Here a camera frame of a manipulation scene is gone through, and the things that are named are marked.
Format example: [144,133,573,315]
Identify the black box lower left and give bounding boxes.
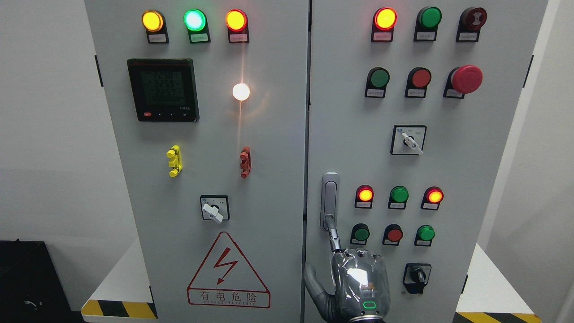
[0,240,72,323]

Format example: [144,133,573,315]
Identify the yellow terminal connector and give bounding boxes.
[166,145,183,178]

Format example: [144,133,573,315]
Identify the left door rotary switch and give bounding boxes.
[200,195,230,223]

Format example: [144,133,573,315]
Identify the black digital power meter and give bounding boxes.
[127,59,200,122]

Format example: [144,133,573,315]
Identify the red push button upper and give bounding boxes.
[404,67,432,98]

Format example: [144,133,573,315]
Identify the door rotary switch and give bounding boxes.
[390,125,427,155]
[200,195,230,223]

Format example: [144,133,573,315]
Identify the red push button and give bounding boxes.
[382,223,404,246]
[404,67,432,98]

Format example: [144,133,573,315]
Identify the red lit lamp middle left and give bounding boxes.
[354,185,374,209]

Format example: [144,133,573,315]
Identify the red electric hazard warning sticker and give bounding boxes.
[187,231,271,309]

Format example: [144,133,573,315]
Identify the red lit lamp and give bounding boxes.
[354,185,374,209]
[421,186,444,211]

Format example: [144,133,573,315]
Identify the grey left cabinet door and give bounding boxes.
[85,0,309,323]

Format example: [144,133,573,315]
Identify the black knob selector switch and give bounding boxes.
[403,262,432,294]

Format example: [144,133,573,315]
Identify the orange red-ringed indicator lamp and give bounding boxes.
[225,9,249,44]

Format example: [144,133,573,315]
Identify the red lit lamp right door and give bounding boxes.
[371,7,397,43]

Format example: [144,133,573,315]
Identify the green push button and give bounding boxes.
[350,223,370,245]
[365,67,390,99]
[414,225,436,247]

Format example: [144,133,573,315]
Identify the grey right cabinet door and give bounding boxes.
[306,0,548,323]

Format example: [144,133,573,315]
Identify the white platform with hazard stripes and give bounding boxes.
[81,239,159,323]

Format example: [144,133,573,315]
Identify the green lamp middle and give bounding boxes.
[388,186,409,210]

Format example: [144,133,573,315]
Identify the silver door handle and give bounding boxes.
[320,172,340,231]

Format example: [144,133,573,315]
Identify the red terminal connector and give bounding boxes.
[239,146,252,179]

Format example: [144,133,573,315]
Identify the green push button upper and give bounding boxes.
[365,67,390,99]

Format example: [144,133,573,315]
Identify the red emergency stop mushroom button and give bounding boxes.
[443,64,483,99]

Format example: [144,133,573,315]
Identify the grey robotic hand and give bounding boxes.
[304,215,390,323]

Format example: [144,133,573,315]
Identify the red lit lamp middle right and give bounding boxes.
[421,186,444,211]

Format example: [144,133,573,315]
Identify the green lamp top right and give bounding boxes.
[413,6,442,42]

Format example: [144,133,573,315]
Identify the grey cabinet door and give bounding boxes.
[85,0,309,323]
[306,0,548,323]

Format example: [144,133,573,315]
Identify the green push button lower right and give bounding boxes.
[414,225,436,247]

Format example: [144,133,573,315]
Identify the dark red buzzer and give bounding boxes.
[457,7,487,42]

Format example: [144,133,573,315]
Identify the yellow indicator lamp top left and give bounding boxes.
[141,9,170,44]

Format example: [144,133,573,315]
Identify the green lit indicator lamp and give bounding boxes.
[184,9,211,44]

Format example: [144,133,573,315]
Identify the right door upper rotary switch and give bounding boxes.
[390,125,427,155]

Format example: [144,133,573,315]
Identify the white lit indicator lamp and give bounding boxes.
[232,83,251,101]

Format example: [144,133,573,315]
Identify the red push button lower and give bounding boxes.
[382,223,404,246]

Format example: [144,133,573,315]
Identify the green push button lower left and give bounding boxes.
[350,223,370,245]

